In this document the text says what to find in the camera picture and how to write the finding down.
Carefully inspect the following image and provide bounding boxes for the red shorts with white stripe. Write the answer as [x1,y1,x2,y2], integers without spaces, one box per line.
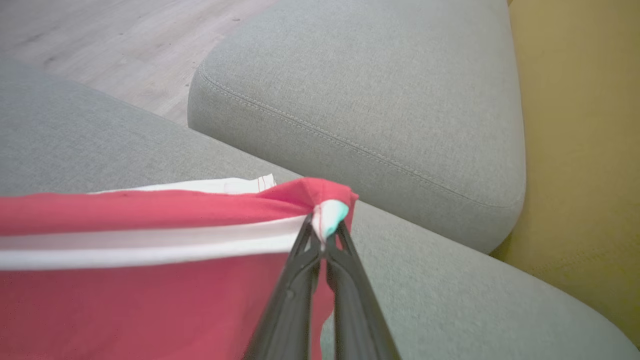
[0,177,359,360]

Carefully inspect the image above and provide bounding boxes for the grey stitched sofa cushion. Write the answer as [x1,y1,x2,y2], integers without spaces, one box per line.
[187,0,527,254]

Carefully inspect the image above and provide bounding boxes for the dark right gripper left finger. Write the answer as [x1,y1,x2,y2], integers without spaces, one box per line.
[244,214,327,360]

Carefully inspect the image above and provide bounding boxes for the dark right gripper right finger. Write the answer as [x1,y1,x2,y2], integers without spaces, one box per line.
[325,220,402,360]

